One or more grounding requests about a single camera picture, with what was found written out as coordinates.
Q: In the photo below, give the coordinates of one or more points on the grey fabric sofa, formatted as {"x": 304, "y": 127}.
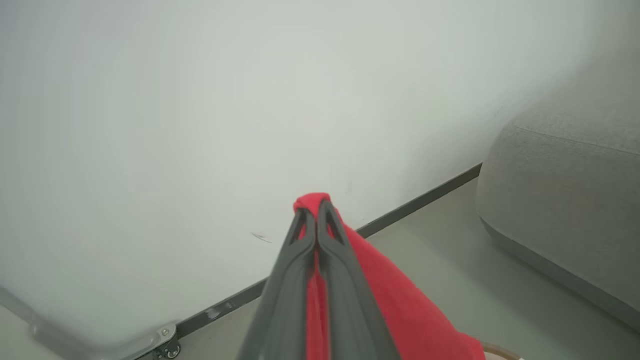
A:
{"x": 565, "y": 200}

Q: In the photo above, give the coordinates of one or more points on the cream perforated laundry basket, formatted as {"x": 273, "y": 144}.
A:
{"x": 500, "y": 350}

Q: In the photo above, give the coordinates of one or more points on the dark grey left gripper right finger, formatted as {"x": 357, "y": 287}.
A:
{"x": 350, "y": 310}

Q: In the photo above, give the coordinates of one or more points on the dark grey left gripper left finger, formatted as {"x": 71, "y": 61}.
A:
{"x": 287, "y": 300}

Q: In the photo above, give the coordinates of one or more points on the plain red garment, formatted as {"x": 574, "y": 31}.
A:
{"x": 405, "y": 305}

